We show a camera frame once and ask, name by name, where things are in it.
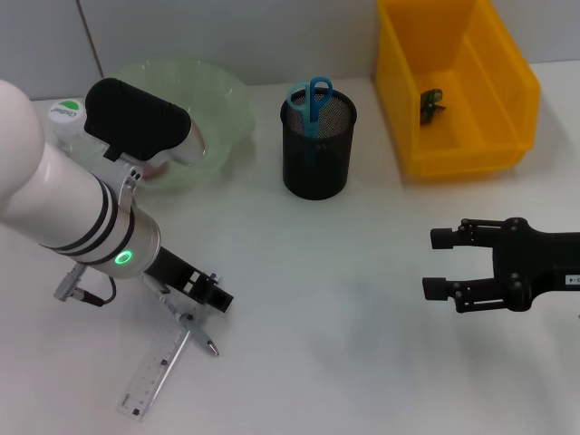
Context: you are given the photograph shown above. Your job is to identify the blue scissors with sheath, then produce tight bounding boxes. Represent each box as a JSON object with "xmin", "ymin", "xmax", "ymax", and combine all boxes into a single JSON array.
[{"xmin": 287, "ymin": 76, "xmax": 334, "ymax": 164}]

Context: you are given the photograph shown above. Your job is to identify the green glass fruit plate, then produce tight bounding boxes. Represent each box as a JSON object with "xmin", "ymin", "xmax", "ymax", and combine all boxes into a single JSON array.
[{"xmin": 112, "ymin": 53, "xmax": 256, "ymax": 192}]

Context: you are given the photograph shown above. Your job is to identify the black mesh pen holder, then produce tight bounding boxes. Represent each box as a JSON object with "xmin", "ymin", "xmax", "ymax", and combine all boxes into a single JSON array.
[{"xmin": 279, "ymin": 86, "xmax": 358, "ymax": 201}]

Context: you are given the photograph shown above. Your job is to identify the transparent plastic ruler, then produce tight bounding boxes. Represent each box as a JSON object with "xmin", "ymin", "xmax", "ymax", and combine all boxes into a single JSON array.
[{"xmin": 116, "ymin": 271, "xmax": 223, "ymax": 416}]

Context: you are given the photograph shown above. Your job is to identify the pink peach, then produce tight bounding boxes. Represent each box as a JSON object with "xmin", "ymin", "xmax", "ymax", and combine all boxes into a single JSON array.
[{"xmin": 142, "ymin": 161, "xmax": 172, "ymax": 180}]

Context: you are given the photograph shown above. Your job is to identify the left gripper cable with connector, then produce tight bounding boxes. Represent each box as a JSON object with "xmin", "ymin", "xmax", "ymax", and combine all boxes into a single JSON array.
[{"xmin": 53, "ymin": 265, "xmax": 118, "ymax": 307}]

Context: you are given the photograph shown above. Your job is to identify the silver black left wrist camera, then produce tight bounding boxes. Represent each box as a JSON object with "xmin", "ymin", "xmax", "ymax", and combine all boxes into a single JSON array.
[{"xmin": 83, "ymin": 77, "xmax": 206, "ymax": 167}]

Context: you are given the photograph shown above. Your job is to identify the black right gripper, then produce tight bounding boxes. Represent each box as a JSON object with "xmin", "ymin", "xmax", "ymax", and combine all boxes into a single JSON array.
[{"xmin": 420, "ymin": 217, "xmax": 580, "ymax": 314}]

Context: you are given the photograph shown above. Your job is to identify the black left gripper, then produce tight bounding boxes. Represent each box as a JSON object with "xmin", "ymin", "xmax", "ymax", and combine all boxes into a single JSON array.
[{"xmin": 142, "ymin": 246, "xmax": 235, "ymax": 314}]

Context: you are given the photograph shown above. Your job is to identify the green plastic wrapper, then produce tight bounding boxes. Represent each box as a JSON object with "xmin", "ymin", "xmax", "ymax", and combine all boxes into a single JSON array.
[{"xmin": 418, "ymin": 87, "xmax": 448, "ymax": 126}]

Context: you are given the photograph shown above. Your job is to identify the yellow plastic bin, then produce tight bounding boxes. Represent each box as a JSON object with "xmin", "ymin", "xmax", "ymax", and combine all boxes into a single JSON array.
[{"xmin": 374, "ymin": 0, "xmax": 542, "ymax": 179}]

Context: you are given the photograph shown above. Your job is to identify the silver ballpoint pen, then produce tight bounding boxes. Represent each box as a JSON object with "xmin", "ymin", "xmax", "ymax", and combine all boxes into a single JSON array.
[{"xmin": 143, "ymin": 275, "xmax": 221, "ymax": 357}]

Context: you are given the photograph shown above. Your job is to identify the clear water bottle green label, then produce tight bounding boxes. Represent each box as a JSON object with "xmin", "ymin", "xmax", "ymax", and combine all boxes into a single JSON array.
[{"xmin": 48, "ymin": 98, "xmax": 99, "ymax": 153}]

